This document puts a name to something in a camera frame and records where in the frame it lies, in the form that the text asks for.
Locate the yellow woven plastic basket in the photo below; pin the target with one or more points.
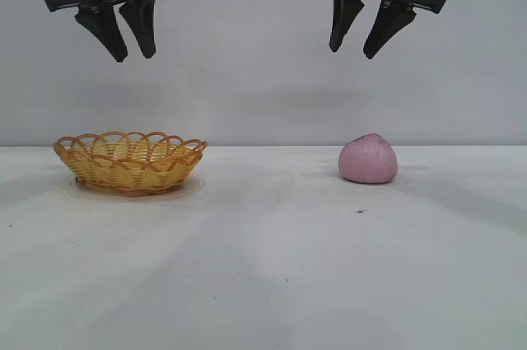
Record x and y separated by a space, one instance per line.
131 169

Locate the pink peach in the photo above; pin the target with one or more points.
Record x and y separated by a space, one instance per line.
368 158

